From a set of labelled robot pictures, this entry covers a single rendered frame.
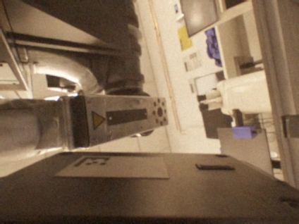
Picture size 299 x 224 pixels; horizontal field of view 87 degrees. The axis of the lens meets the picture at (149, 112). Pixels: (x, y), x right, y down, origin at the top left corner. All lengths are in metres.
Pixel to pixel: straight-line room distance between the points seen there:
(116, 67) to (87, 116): 0.21
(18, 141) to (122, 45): 0.25
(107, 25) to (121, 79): 0.12
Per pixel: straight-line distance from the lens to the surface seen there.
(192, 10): 1.44
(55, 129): 0.27
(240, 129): 0.93
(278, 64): 0.83
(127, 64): 0.44
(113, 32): 0.38
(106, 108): 0.27
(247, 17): 1.78
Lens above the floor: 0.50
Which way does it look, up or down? 56 degrees up
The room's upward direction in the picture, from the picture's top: 97 degrees counter-clockwise
